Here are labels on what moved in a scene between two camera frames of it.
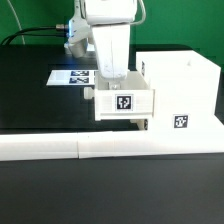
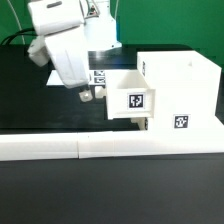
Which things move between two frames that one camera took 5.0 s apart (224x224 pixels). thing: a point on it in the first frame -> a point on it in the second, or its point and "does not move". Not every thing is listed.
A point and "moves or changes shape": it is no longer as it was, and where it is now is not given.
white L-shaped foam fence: x=83 y=145 does not move
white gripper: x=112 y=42 -> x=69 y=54
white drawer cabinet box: x=186 y=88 does not move
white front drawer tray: x=140 y=123 does not move
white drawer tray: x=134 y=100 moves or changes shape
